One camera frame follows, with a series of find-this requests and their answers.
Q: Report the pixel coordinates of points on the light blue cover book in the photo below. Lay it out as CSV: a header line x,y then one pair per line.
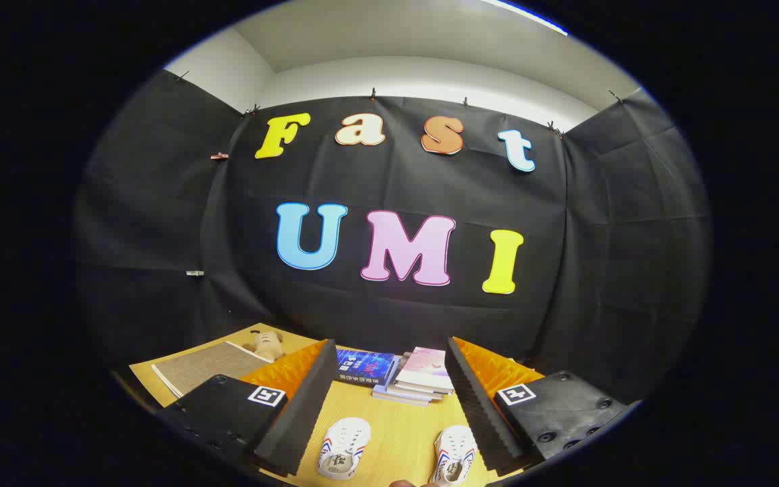
x,y
399,398

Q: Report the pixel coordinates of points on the pink cover book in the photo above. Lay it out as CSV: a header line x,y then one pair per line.
x,y
425,365

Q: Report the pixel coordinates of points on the brown plush toy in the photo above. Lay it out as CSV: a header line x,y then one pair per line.
x,y
266,343

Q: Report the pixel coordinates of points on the dark blue book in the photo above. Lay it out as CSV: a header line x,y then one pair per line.
x,y
366,366

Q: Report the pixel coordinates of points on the white canvas shoe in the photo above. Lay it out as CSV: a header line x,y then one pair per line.
x,y
456,453
343,446

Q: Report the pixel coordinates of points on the white book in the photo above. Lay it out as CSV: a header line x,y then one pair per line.
x,y
416,392

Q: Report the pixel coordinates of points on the beige fabric storage box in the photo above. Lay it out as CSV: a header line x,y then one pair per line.
x,y
207,368

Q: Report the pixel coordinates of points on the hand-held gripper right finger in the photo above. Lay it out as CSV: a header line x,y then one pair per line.
x,y
481,412

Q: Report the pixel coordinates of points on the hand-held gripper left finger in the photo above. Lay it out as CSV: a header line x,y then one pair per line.
x,y
301,412

